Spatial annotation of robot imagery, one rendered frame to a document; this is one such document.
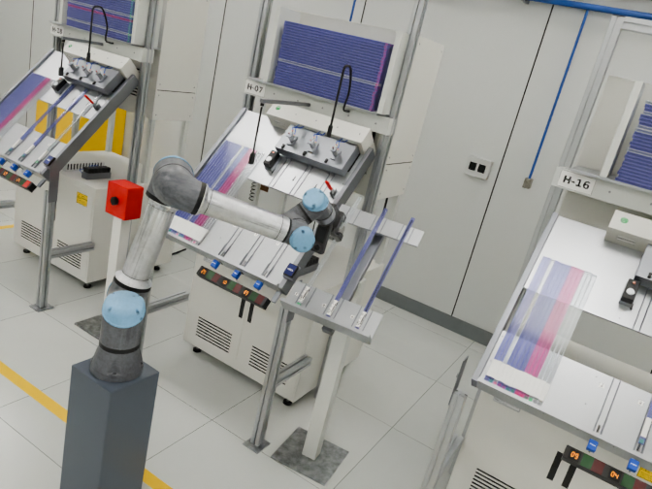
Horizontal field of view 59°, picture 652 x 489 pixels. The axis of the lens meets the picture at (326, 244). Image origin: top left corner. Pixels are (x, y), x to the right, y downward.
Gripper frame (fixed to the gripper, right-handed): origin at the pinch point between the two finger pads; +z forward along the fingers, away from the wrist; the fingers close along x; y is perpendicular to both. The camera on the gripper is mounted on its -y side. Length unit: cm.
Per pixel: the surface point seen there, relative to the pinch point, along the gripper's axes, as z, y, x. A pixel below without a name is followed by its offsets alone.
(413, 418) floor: 103, -46, -39
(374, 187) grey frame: 27.9, 34.3, 3.8
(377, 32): 8, 95, 24
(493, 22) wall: 105, 186, 3
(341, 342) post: 20.5, -31.8, -12.0
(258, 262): 7.6, -17.0, 27.7
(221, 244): 10, -15, 47
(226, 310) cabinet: 56, -37, 55
